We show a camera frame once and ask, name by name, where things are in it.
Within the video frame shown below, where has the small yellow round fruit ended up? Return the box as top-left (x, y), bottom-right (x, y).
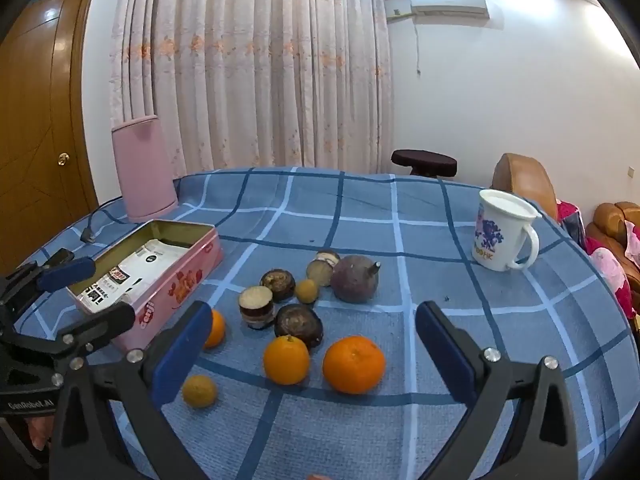
top-left (294, 279), bottom-right (319, 305)
top-left (182, 374), bottom-right (219, 409)

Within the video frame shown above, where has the pink cylindrical appliance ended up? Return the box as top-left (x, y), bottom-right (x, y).
top-left (111, 115), bottom-right (179, 222)

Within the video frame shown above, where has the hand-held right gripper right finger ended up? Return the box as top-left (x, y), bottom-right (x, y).
top-left (415, 301), bottom-right (593, 480)

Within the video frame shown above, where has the dark round stool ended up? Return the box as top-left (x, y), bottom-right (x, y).
top-left (391, 149), bottom-right (458, 178)

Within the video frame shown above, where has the brown leather armchair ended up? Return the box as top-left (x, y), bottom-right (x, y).
top-left (491, 153), bottom-right (558, 221)

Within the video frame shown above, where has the gold metal tin tray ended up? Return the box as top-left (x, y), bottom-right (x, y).
top-left (66, 220), bottom-right (225, 352)

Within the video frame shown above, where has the white printed mug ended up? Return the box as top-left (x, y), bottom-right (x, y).
top-left (472, 189), bottom-right (543, 272)

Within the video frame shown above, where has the dark brown round fruit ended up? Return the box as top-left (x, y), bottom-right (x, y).
top-left (260, 269), bottom-right (296, 303)
top-left (274, 303), bottom-right (324, 350)

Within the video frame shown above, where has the wooden door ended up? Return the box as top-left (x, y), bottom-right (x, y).
top-left (0, 0), bottom-right (98, 271)

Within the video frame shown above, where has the black power cable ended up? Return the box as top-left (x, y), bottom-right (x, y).
top-left (80, 199), bottom-right (126, 246)

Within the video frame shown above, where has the purple round fruit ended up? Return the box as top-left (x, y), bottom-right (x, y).
top-left (330, 255), bottom-right (382, 304)

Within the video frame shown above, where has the orange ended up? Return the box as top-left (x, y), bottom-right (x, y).
top-left (322, 336), bottom-right (387, 395)
top-left (263, 335), bottom-right (311, 386)
top-left (202, 308), bottom-right (227, 349)

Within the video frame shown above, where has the pink floral curtain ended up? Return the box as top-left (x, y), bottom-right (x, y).
top-left (107, 0), bottom-right (396, 181)

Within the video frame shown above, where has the white air conditioner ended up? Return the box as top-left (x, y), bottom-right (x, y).
top-left (409, 0), bottom-right (488, 17)

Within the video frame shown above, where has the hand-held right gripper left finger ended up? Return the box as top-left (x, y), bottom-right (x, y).
top-left (49, 301), bottom-right (215, 480)

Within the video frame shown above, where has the brown leather sofa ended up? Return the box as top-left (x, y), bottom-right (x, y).
top-left (585, 201), bottom-right (640, 281)

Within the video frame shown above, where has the blue plaid tablecloth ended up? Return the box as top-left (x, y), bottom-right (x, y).
top-left (15, 167), bottom-right (638, 480)

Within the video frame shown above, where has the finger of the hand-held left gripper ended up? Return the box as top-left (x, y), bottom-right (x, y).
top-left (51, 304), bottom-right (137, 367)
top-left (0, 247), bottom-right (96, 311)

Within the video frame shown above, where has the white printed packet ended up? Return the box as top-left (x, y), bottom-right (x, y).
top-left (80, 240), bottom-right (193, 313)

